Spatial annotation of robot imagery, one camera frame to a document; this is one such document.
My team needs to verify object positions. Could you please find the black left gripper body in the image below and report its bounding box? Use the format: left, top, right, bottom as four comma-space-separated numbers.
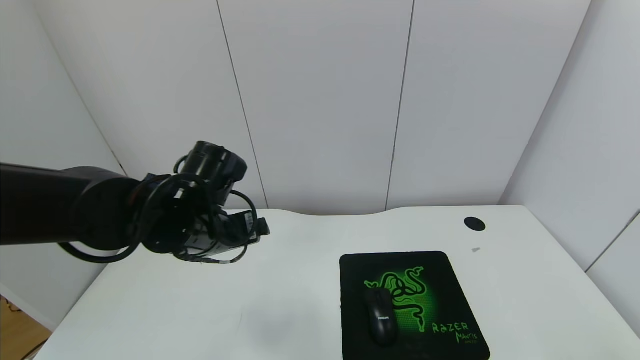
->
183, 210, 261, 256

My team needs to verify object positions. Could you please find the black Philips computer mouse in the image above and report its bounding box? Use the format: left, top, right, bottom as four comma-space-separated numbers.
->
363, 287, 398, 347

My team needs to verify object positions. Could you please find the black green snake-logo mouse pad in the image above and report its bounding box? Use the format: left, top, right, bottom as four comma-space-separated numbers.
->
339, 251, 491, 360

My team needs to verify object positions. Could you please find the black cylindrical motor housing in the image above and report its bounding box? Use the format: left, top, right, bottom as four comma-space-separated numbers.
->
175, 141, 248, 201

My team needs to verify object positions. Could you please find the black cable with barcode label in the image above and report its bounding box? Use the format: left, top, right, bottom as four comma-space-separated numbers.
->
187, 189, 259, 265

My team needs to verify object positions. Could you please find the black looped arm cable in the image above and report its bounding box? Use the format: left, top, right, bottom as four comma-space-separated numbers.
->
57, 175, 201, 265

